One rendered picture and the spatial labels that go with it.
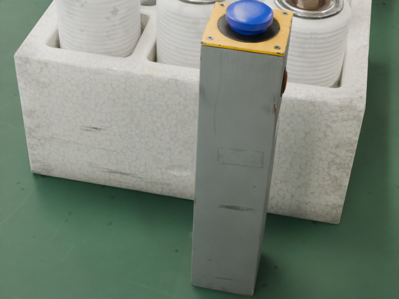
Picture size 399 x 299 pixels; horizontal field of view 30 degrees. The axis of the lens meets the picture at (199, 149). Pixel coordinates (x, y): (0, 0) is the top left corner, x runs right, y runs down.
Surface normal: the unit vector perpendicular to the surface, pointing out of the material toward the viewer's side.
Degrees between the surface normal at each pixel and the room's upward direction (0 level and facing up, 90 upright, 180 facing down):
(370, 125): 0
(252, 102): 90
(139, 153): 90
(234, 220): 90
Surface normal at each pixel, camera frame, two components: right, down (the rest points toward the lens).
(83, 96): -0.20, 0.63
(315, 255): 0.04, -0.76
